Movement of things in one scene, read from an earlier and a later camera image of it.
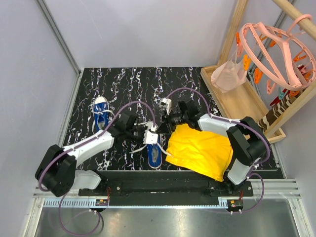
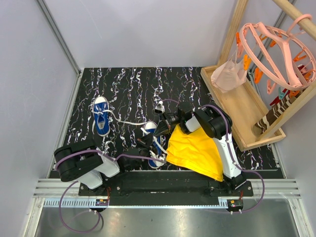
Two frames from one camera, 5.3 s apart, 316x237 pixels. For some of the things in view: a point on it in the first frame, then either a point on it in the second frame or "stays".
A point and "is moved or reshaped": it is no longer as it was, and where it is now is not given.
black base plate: [164, 188] stays
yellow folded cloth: [209, 153] stays
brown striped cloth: [275, 110] stays
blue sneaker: [154, 154] is moved or reshaped
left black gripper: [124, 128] -> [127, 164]
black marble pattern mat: [105, 96] stays
